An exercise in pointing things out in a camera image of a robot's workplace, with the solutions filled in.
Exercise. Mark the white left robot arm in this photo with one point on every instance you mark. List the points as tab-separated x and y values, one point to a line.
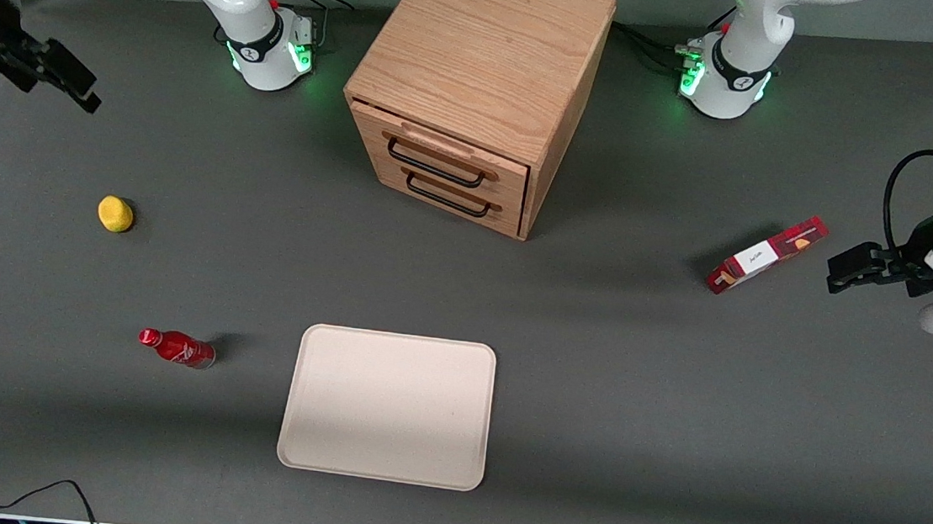
740	33

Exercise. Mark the yellow lemon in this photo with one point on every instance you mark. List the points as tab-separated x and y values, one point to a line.
115	213

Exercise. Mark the oak wooden drawer cabinet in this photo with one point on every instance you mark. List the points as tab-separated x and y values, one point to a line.
485	52

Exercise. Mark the red and white snack box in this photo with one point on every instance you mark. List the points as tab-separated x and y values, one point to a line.
763	256

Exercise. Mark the beige rectangular tray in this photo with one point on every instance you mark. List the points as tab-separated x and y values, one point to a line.
388	407

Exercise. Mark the red soda bottle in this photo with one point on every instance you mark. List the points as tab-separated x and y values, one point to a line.
178	348

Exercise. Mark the wooden drawer with light interior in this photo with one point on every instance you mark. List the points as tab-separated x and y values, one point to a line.
507	181

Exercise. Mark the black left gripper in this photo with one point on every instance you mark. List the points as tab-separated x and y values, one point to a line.
920	253

